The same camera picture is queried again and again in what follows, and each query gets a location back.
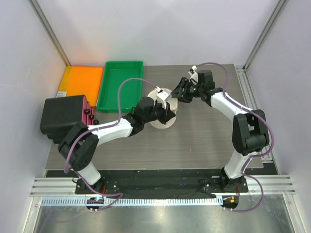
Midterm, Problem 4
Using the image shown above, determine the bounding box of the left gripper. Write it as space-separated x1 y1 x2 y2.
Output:
143 100 176 125

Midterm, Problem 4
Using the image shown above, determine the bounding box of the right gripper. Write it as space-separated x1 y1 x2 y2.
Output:
171 77 204 103

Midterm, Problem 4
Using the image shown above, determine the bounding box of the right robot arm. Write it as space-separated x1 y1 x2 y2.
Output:
172 68 270 192

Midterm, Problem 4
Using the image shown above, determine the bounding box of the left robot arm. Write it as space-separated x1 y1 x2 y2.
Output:
58 97 178 194

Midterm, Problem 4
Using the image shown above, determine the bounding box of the green plastic tray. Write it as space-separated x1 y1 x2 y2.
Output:
96 60 144 114

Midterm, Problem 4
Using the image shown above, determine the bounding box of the orange clip file folder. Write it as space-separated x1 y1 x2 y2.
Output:
56 66 104 107

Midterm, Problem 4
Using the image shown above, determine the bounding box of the black pink drawer unit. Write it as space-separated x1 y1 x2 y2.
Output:
40 95 99 144

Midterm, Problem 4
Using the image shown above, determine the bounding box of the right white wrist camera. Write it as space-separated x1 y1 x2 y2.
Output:
188 66 198 84

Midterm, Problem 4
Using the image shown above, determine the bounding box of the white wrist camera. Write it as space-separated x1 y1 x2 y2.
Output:
155 87 172 109
188 66 198 84

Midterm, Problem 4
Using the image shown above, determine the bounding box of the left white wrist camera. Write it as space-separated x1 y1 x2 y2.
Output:
155 87 172 109

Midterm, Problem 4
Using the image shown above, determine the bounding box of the white slotted cable duct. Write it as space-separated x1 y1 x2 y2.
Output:
41 196 223 207

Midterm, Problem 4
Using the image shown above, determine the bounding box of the left aluminium frame post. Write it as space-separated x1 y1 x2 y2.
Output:
28 0 71 66

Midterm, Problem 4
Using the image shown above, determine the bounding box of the aluminium frame post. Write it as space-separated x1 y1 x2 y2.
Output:
28 0 71 66
243 0 288 71

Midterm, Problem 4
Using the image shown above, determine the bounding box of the right aluminium frame post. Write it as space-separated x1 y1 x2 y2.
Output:
243 0 288 71

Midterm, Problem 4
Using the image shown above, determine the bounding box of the front aluminium rail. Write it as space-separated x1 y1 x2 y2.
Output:
31 175 295 196

